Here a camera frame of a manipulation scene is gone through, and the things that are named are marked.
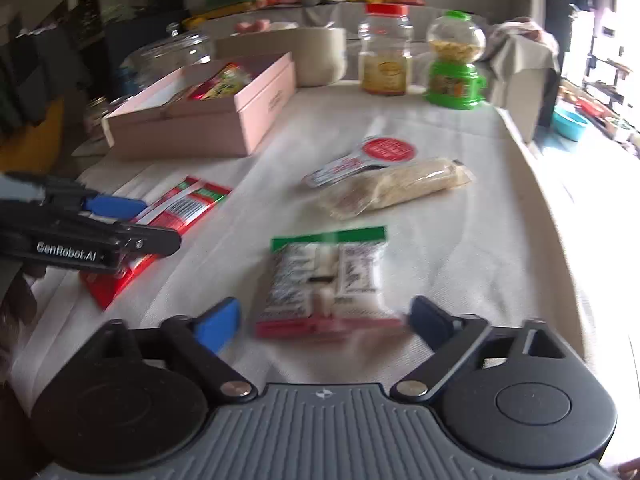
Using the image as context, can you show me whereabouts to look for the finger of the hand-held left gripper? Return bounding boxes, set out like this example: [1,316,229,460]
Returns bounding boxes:
[0,201,182,276]
[41,176,149,222]

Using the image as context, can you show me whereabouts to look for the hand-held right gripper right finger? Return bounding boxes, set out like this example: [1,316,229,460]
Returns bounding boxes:
[389,295,567,403]

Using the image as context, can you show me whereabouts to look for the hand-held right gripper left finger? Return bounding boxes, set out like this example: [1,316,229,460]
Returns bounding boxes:
[99,297,257,404]

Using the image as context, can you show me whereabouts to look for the red stick snack packet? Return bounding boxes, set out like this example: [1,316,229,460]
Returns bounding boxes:
[79,175,234,311]

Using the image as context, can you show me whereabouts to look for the white packet green pink edges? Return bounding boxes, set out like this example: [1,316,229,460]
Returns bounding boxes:
[253,225,407,342]

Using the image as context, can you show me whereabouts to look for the pink cardboard box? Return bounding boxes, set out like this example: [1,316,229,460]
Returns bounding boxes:
[101,51,298,157]

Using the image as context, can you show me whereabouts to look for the red snack packet yellow print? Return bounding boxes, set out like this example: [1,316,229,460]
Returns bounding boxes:
[186,62,254,102]

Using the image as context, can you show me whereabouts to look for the person's left hand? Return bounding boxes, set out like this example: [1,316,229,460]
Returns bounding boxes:
[0,263,49,356]

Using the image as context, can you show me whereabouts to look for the yellow bag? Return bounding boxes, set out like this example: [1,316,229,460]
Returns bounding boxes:
[0,96,67,173]

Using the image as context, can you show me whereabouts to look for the small glass jar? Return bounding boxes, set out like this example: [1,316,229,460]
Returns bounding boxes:
[84,96,112,137]

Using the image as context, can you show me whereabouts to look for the dark hanging clothes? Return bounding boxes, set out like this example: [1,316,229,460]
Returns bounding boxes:
[0,24,93,132]

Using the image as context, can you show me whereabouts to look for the long pastry in clear wrapper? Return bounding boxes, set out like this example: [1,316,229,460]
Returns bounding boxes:
[316,157,477,220]

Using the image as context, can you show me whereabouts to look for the glass dome lid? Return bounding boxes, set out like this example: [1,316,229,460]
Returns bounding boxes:
[121,22,217,92]

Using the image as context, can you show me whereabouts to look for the clear packet round red label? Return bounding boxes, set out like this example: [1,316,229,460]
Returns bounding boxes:
[301,134,418,189]

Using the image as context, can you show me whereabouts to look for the beige round container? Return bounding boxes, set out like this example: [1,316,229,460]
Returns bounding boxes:
[214,27,348,88]

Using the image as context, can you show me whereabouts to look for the blue bowl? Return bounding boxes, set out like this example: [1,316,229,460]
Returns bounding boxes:
[551,106,592,142]

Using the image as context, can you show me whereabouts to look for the green candy dispenser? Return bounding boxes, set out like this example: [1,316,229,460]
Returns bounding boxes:
[424,9,489,111]

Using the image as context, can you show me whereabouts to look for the white covered chair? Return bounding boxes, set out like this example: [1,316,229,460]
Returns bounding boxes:
[486,16,562,142]

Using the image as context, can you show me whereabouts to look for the clear plastic jar red lid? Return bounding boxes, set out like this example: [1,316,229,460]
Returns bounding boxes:
[357,3,414,97]

